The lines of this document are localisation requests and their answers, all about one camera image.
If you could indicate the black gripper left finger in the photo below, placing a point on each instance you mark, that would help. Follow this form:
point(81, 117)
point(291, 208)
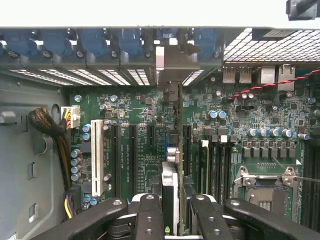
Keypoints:
point(147, 220)

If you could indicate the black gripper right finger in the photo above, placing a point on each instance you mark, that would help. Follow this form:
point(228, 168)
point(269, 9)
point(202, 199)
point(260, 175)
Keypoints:
point(210, 220)

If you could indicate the black RAM slot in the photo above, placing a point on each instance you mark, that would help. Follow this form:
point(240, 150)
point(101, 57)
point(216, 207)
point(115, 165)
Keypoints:
point(204, 167)
point(223, 170)
point(315, 175)
point(215, 170)
point(230, 170)
point(306, 175)

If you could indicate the CPU socket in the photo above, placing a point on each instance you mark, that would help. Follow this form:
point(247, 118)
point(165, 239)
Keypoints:
point(265, 197)

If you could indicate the long black expansion slot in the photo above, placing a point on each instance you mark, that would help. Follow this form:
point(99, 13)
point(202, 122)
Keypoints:
point(133, 160)
point(115, 160)
point(187, 150)

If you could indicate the blue expansion slot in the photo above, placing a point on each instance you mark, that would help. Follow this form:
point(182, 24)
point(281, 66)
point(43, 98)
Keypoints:
point(165, 145)

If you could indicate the white expansion slot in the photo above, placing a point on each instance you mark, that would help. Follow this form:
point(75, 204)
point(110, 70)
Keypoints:
point(97, 157)

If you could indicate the short black expansion slot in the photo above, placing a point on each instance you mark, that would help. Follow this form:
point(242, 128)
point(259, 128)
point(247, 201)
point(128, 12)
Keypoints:
point(150, 136)

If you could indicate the thin metal locking lever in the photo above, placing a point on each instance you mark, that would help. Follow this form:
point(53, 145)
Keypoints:
point(307, 179)

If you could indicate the green Dell motherboard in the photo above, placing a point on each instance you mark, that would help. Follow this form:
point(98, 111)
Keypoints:
point(140, 112)

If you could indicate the open black PC case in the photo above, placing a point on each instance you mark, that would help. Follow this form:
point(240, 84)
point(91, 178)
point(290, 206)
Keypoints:
point(275, 52)

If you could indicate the dark box shaped object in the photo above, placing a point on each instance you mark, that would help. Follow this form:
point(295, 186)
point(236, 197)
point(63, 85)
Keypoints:
point(302, 10)

